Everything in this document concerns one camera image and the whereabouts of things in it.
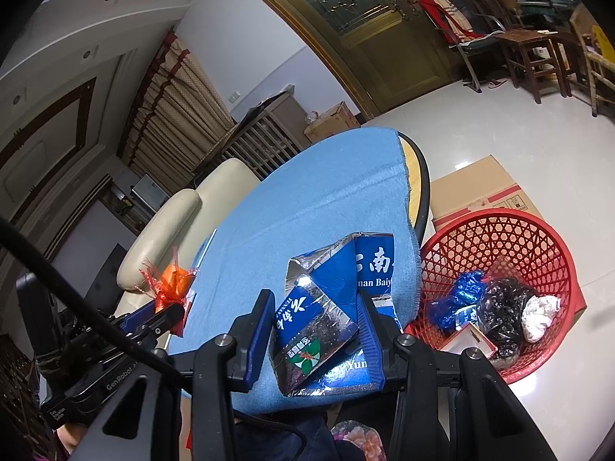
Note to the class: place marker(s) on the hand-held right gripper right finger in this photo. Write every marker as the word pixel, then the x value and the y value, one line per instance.
pixel 370 341

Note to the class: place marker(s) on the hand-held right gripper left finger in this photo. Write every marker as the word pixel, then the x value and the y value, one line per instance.
pixel 259 341

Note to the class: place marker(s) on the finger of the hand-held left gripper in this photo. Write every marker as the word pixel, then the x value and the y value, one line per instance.
pixel 139 316
pixel 168 321

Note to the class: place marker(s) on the orange red cellophane wrapper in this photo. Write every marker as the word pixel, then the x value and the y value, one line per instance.
pixel 170 288

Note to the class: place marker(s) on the blue foil carton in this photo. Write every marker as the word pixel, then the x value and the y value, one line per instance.
pixel 336 278

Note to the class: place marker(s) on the red plastic basket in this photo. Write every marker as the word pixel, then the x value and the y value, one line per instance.
pixel 504 235

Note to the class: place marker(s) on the small white box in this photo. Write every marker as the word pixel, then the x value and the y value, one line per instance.
pixel 468 339

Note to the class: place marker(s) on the person's floral clothing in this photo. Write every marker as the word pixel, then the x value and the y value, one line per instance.
pixel 358 439

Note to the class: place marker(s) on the crumpled blue plastic bag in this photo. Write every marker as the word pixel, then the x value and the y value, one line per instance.
pixel 461 293

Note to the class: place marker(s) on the cream leather sofa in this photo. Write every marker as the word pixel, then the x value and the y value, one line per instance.
pixel 192 211

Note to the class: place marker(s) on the grey metal box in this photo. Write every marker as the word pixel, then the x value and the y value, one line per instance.
pixel 149 193

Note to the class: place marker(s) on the crumpled black plastic bag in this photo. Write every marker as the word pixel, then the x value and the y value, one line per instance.
pixel 504 307

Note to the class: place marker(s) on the blue table cloth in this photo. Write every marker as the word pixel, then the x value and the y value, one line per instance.
pixel 312 192

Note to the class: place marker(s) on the round black-rimmed table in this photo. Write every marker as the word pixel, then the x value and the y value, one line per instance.
pixel 419 187

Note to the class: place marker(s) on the crumpled white tissue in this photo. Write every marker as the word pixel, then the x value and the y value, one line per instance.
pixel 540 314

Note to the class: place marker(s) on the large brown red cardboard box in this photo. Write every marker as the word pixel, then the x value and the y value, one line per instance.
pixel 480 187

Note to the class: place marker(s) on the beige pleated curtain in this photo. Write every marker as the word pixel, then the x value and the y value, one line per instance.
pixel 178 120

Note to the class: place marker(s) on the slatted wooden cabinet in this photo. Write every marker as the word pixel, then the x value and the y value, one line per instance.
pixel 269 139

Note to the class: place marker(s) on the small brown cardboard box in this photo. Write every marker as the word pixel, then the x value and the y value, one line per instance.
pixel 331 122

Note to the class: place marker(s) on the wooden door with glass panes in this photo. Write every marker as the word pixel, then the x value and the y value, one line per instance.
pixel 408 67

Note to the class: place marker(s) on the metal folding chair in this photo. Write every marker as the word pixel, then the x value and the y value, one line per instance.
pixel 473 50

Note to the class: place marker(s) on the red striped cloth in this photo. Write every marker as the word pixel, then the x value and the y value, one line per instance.
pixel 444 14

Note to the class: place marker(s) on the dark wooden stool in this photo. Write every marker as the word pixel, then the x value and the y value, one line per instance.
pixel 523 38

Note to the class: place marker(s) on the dark wooden chair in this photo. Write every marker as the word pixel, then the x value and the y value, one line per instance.
pixel 485 5

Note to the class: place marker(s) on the light bamboo chair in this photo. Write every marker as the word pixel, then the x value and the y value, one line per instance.
pixel 588 57

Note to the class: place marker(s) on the yellow board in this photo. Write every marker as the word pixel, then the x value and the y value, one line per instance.
pixel 604 38

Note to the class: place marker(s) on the white wall socket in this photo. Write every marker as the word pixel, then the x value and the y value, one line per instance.
pixel 234 97

